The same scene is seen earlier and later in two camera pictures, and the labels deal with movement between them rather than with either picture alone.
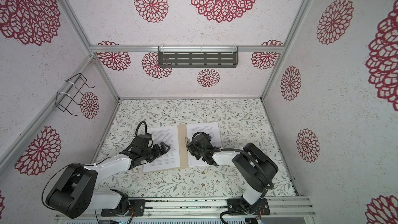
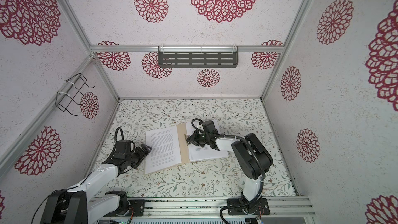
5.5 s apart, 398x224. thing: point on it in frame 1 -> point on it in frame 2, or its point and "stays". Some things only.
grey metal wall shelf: (197, 56) stays
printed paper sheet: (169, 159) stays
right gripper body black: (197, 154) -> (201, 139)
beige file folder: (183, 154) stays
